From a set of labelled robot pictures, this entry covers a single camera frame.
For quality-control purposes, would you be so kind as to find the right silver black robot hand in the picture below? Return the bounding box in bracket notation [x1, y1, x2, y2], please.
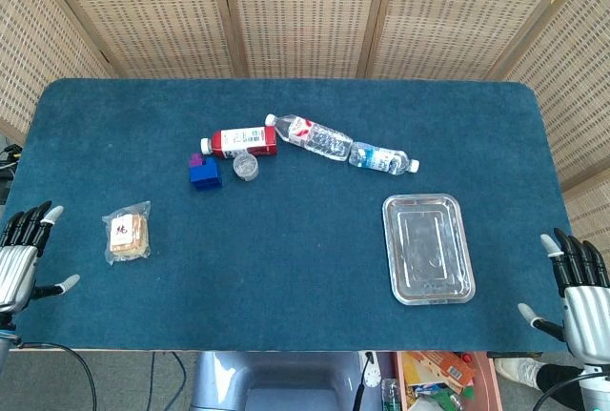
[518, 227, 610, 369]

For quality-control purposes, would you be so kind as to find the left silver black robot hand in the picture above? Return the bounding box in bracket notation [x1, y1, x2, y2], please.
[0, 200, 81, 315]

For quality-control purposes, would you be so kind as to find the sandwich snack packet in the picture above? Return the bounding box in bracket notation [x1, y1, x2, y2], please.
[102, 200, 153, 267]

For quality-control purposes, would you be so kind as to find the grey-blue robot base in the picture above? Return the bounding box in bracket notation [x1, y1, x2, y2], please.
[189, 351, 368, 411]

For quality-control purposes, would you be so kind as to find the silver metal tray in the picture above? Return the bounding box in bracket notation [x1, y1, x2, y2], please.
[381, 193, 478, 307]

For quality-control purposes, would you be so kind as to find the black sock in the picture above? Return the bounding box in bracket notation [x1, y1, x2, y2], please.
[536, 362, 585, 396]

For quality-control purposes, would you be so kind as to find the white shoe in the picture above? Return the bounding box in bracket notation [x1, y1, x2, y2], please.
[494, 357, 544, 389]

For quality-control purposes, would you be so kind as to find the orange carton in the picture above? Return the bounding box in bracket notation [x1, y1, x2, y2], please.
[409, 352, 478, 393]

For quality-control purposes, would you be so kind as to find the pink storage box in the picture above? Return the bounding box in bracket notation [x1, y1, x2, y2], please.
[393, 351, 501, 411]

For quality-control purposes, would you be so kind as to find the blue toy block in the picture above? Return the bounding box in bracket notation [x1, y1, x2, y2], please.
[188, 155, 224, 192]

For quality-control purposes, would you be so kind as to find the bottle with green label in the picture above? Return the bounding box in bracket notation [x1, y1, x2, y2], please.
[380, 377, 404, 411]

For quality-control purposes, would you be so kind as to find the clear plastic cup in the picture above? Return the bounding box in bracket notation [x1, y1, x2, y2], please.
[232, 152, 261, 182]

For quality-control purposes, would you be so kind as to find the red juice bottle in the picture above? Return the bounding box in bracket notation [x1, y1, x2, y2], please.
[199, 125, 279, 160]

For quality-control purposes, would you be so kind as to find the small bottle with blue label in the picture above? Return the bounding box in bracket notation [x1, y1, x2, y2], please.
[349, 141, 421, 176]

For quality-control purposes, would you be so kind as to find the blue table cloth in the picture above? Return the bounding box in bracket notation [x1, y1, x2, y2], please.
[0, 77, 585, 354]

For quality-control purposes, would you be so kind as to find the clear bottle with red label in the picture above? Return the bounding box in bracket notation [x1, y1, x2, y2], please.
[264, 113, 355, 163]

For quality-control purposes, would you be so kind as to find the woven folding screen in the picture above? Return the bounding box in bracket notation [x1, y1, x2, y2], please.
[0, 0, 610, 288]

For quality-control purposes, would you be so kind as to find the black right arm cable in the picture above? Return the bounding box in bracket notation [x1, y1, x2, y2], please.
[536, 370, 587, 411]

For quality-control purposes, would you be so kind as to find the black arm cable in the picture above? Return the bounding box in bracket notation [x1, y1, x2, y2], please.
[9, 341, 99, 411]
[536, 370, 587, 411]

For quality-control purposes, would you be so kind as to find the black device with cables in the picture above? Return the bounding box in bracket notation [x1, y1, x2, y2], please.
[0, 143, 23, 178]

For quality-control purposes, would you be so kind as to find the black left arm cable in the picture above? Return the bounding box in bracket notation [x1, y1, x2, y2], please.
[9, 341, 99, 411]

